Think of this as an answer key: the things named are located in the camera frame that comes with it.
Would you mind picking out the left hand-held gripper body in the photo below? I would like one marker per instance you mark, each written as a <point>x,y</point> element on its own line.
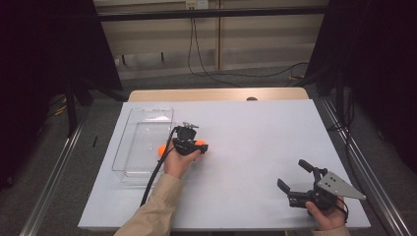
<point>185,142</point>

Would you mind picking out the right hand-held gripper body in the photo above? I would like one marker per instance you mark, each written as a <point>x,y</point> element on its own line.
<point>327,190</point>

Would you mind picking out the clear plastic container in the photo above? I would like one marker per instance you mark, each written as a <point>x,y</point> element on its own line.
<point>141,147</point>

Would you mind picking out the person's left hand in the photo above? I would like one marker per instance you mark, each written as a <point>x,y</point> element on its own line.
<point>177,164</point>

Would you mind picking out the person's right hand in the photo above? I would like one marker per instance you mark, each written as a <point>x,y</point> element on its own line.
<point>327,219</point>

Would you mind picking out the white table mat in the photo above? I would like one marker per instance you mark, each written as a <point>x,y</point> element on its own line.
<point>246,131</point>

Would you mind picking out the small black floor item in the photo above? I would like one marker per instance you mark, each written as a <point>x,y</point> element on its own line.
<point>95,141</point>

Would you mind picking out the black metal stand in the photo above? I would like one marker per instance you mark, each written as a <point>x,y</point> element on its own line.
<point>71,111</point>

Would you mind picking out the dark curtain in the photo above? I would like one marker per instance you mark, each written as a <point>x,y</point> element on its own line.
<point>387,65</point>
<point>49,49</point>

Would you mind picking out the long beige office desk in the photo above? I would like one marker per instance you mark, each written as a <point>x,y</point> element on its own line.
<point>262,32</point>

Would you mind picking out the black horizontal bar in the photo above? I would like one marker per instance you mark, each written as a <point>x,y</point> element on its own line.
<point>213,13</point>

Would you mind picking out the metal floor rail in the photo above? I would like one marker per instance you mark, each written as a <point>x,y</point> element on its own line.
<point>49,190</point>
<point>367,177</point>

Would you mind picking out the white wall socket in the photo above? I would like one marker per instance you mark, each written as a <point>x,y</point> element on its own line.
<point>196,4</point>

